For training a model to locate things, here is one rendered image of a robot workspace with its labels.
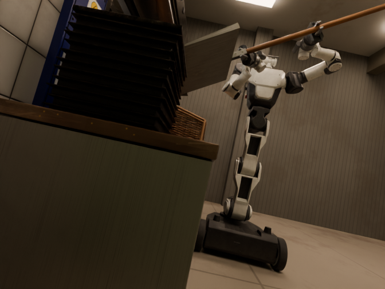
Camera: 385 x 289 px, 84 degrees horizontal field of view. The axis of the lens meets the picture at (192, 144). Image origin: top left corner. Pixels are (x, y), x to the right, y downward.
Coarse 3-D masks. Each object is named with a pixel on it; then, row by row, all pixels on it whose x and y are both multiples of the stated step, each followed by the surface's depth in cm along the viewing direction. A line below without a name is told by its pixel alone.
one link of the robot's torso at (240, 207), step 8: (240, 176) 162; (248, 176) 161; (256, 176) 166; (240, 184) 165; (248, 184) 164; (256, 184) 160; (240, 192) 166; (248, 192) 165; (232, 200) 167; (240, 200) 162; (248, 200) 160; (232, 208) 162; (240, 208) 161; (248, 208) 162; (232, 216) 163; (240, 216) 162; (248, 216) 162
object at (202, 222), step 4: (204, 220) 145; (200, 224) 140; (204, 224) 141; (200, 228) 138; (204, 228) 138; (200, 232) 137; (204, 232) 137; (200, 236) 136; (204, 236) 136; (196, 240) 136; (200, 240) 136; (196, 244) 136; (200, 244) 136; (196, 248) 139; (200, 248) 138
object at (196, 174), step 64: (0, 128) 42; (64, 128) 48; (128, 128) 40; (0, 192) 41; (64, 192) 40; (128, 192) 40; (192, 192) 39; (0, 256) 40; (64, 256) 39; (128, 256) 38
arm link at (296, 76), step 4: (300, 72) 165; (304, 72) 160; (296, 76) 165; (300, 76) 165; (304, 76) 160; (296, 80) 164; (300, 80) 164; (304, 80) 162; (296, 84) 163; (300, 84) 163
